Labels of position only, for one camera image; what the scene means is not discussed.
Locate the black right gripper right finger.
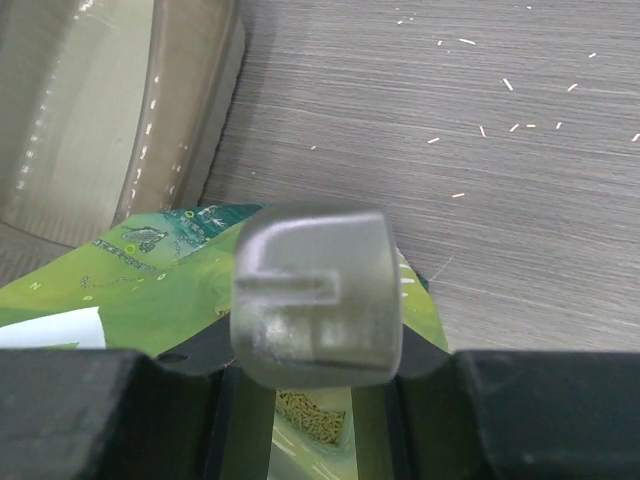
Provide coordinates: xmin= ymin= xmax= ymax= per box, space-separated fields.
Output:
xmin=352 ymin=330 xmax=639 ymax=479

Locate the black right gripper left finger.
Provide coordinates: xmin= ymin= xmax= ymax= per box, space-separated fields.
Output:
xmin=1 ymin=329 xmax=274 ymax=479

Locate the green cat litter bag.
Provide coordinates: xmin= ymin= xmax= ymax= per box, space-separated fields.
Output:
xmin=1 ymin=205 xmax=447 ymax=479

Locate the clear plastic scoop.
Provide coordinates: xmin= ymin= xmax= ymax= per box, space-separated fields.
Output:
xmin=230 ymin=203 xmax=403 ymax=390

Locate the translucent grey litter box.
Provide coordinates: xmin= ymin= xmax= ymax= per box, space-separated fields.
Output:
xmin=1 ymin=0 xmax=245 ymax=246

